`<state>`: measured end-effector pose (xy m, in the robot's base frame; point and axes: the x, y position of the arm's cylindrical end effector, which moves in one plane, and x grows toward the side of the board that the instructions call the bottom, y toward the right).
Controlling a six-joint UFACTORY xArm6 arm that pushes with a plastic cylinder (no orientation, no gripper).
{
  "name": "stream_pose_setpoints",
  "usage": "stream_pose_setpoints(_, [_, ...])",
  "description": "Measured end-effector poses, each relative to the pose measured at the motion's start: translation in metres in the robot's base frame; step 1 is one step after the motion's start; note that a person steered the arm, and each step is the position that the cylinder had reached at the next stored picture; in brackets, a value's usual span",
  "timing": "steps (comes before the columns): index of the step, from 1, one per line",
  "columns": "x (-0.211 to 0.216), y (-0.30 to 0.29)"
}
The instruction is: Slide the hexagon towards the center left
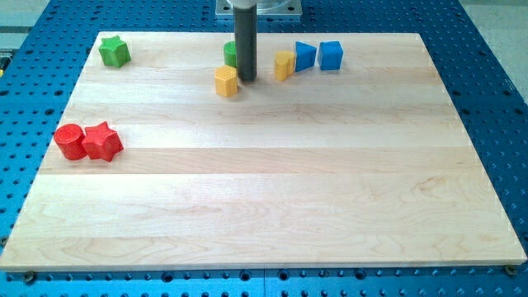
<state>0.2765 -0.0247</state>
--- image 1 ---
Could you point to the wooden board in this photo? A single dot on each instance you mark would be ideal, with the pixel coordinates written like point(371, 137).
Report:
point(368, 165)

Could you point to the red star block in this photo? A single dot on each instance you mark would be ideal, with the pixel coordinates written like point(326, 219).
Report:
point(101, 142)

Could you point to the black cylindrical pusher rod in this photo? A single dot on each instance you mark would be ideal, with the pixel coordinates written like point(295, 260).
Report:
point(245, 33)

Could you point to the yellow heart block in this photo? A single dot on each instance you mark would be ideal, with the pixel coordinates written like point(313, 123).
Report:
point(284, 64)

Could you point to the blue triangle block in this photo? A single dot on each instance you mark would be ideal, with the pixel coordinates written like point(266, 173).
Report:
point(305, 56)

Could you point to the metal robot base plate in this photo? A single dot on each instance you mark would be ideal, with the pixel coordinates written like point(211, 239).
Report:
point(265, 8)

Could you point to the yellow hexagon block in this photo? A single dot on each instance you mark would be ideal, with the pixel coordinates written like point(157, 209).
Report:
point(226, 81)

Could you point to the blue perforated table plate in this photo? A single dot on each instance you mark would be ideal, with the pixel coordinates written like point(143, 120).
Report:
point(492, 105)

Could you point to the blue cube block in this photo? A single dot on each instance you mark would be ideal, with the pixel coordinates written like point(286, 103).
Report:
point(330, 55)

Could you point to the green cylinder block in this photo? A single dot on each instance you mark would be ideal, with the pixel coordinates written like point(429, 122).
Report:
point(230, 54)

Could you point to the green star block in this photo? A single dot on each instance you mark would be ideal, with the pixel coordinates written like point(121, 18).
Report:
point(114, 51)

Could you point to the red cylinder block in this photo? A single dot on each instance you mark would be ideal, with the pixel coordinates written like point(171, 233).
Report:
point(69, 139)

